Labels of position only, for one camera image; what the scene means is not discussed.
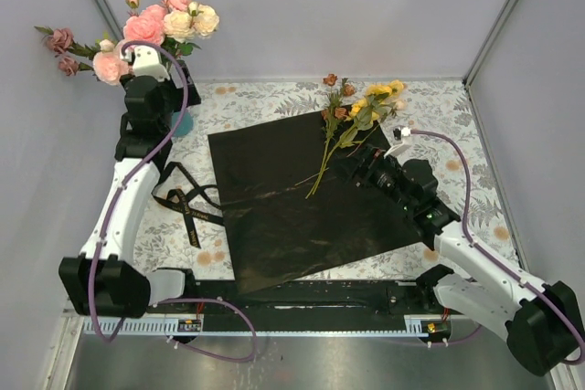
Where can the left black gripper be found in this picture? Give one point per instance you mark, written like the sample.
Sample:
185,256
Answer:
179,93

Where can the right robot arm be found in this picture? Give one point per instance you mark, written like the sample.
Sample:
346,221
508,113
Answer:
540,323

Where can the small cream bud stem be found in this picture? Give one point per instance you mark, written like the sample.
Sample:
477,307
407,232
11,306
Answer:
399,105

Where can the floral tablecloth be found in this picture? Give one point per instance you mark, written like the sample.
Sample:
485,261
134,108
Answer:
438,106

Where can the mauve rose stem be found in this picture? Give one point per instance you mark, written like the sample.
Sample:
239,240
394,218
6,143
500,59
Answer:
73,57

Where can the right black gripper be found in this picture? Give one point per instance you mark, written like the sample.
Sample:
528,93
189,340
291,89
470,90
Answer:
364,164

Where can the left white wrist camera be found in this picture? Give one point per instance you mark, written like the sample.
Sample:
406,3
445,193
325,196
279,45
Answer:
145,61

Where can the yellow rose stem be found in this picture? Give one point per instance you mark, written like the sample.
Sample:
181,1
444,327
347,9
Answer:
374,106

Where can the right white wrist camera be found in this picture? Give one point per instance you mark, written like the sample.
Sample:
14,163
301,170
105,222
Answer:
402,141

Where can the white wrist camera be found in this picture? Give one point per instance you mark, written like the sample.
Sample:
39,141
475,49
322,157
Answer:
145,61
402,141

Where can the teal cylindrical vase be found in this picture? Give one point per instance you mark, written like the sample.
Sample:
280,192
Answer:
184,124

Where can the black wrapping paper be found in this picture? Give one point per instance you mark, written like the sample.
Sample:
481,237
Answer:
276,232

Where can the rust rose stem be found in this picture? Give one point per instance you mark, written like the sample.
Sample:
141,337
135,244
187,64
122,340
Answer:
333,115

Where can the black printed ribbon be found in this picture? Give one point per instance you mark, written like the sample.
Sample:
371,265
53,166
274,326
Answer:
179,201

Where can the cream rose stem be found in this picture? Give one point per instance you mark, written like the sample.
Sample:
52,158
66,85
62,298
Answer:
183,26

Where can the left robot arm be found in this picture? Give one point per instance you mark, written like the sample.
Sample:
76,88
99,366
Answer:
103,279

